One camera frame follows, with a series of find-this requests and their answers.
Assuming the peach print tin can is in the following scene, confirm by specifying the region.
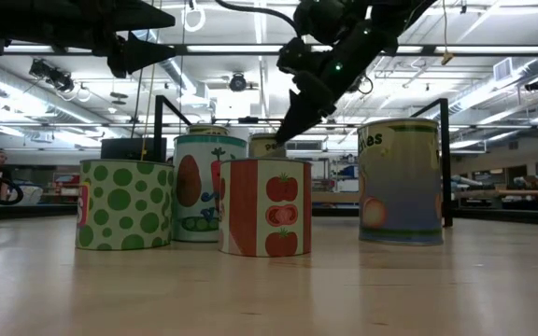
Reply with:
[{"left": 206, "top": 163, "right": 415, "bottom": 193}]
[{"left": 356, "top": 117, "right": 446, "bottom": 247}]

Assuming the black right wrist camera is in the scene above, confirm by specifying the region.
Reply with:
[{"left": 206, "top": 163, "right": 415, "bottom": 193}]
[{"left": 291, "top": 0, "right": 371, "bottom": 48}]

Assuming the yellow label tin can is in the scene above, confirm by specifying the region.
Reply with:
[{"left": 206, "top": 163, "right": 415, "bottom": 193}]
[{"left": 248, "top": 133, "right": 289, "bottom": 160}]

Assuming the vegetable print tin can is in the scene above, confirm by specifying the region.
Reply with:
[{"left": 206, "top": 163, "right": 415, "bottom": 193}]
[{"left": 171, "top": 133, "right": 249, "bottom": 244}]

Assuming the green banded label tin can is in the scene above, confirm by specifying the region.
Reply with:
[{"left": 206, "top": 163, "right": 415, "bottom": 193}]
[{"left": 187, "top": 123, "right": 231, "bottom": 137}]

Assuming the green dotted tin can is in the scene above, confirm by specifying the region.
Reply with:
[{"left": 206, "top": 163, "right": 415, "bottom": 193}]
[{"left": 75, "top": 158, "right": 176, "bottom": 252}]

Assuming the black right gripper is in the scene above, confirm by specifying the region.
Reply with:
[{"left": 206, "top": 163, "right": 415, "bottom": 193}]
[{"left": 273, "top": 25, "right": 400, "bottom": 147}]

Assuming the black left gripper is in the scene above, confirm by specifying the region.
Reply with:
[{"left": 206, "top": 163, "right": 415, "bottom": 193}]
[{"left": 0, "top": 0, "right": 177, "bottom": 78}]

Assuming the tomato print tin can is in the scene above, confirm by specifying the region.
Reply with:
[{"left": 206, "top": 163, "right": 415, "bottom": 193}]
[{"left": 217, "top": 157, "right": 313, "bottom": 259}]

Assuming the black camera cable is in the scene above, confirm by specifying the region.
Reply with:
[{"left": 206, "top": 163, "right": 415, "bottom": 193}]
[{"left": 214, "top": 0, "right": 299, "bottom": 30}]

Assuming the black metal rig frame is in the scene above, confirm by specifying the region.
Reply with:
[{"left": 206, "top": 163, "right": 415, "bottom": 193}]
[{"left": 0, "top": 42, "right": 538, "bottom": 229}]

